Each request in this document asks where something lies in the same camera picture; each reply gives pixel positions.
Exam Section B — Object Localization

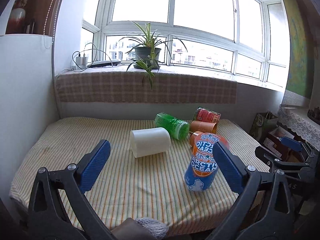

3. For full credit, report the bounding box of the green plastic bottle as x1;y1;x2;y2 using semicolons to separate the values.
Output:
154;112;190;140

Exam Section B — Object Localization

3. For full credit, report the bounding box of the bead cord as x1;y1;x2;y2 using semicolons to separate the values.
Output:
43;0;63;48

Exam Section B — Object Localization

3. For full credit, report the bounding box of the plain orange cup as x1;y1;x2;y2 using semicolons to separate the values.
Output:
189;120;217;134

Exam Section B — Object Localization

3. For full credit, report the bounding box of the white cup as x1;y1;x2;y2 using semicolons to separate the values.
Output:
129;127;171;158

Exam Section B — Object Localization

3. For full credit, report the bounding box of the red printed cup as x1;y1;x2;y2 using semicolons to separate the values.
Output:
192;107;221;126

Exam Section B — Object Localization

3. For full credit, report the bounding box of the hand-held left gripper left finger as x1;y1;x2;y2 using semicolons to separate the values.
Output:
27;139;118;240

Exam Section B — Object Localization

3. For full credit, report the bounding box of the cardboard box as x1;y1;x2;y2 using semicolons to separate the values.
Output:
262;126;297;161

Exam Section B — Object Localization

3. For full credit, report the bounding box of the plaid cloth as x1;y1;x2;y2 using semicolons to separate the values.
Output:
55;66;237;105

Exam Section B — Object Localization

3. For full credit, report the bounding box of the grey knitted cloth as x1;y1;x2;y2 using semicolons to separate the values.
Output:
135;217;169;240

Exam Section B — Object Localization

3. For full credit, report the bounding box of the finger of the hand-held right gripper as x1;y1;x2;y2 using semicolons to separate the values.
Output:
280;135;313;156
254;146;282;168

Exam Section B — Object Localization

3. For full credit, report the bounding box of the white lace cloth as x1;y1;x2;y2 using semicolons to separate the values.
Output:
278;104;320;146

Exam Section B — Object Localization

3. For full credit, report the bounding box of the flat black and white device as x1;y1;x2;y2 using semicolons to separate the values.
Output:
87;59;122;68

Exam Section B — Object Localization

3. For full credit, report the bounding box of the vase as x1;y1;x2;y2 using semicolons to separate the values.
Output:
9;0;28;32

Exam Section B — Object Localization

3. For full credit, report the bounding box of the potted spider plant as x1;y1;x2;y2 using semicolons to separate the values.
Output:
119;21;188;91

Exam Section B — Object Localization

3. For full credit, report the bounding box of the white window frame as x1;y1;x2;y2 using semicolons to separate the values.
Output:
81;0;291;90

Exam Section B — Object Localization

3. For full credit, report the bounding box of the striped tablecloth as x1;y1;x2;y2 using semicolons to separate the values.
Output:
9;117;271;230

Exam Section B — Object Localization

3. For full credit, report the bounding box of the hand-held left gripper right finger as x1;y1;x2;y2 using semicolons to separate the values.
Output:
212;141;296;240

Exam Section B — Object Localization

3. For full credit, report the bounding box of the wooden cabinet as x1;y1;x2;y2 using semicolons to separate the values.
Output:
5;0;68;36

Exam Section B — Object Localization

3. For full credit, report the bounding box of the wall map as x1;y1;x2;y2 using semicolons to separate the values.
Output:
277;0;316;98

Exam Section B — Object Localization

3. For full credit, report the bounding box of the green paper bag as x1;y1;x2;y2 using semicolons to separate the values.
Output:
249;111;278;141

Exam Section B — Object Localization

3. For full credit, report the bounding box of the blue and orange printed cup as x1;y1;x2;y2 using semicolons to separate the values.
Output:
184;132;229;192

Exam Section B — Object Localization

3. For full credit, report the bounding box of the brown cloth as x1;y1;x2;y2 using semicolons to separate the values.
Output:
112;217;143;240

